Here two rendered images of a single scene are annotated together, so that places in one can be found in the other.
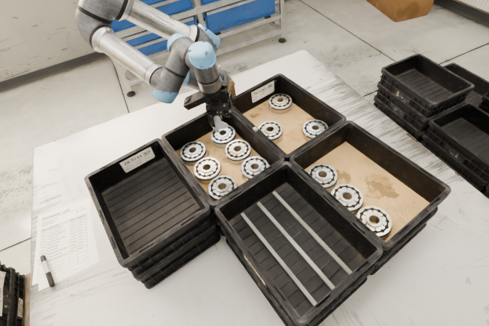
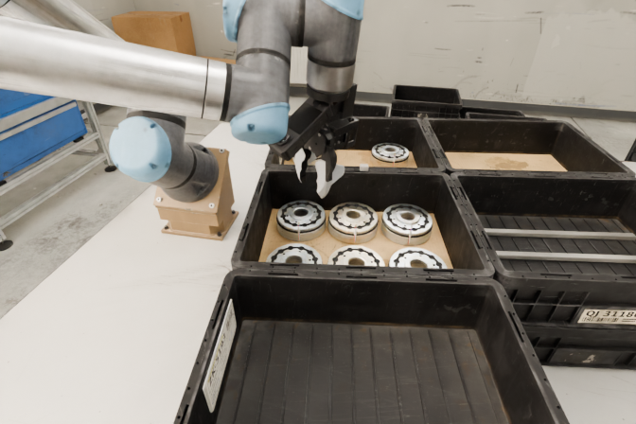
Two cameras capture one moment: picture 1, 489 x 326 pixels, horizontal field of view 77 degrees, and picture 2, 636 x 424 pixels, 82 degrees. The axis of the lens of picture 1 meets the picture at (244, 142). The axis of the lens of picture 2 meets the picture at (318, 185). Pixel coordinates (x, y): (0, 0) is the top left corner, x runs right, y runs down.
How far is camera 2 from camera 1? 90 cm
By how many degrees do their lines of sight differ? 46
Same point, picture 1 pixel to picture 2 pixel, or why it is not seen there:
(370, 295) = not seen: hidden behind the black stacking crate
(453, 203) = not seen: hidden behind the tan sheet
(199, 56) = not seen: outside the picture
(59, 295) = not seen: outside the picture
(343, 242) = (577, 220)
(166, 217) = (412, 400)
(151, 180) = (278, 377)
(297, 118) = (349, 159)
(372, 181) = (496, 165)
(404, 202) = (538, 164)
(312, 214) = (520, 220)
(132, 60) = (146, 57)
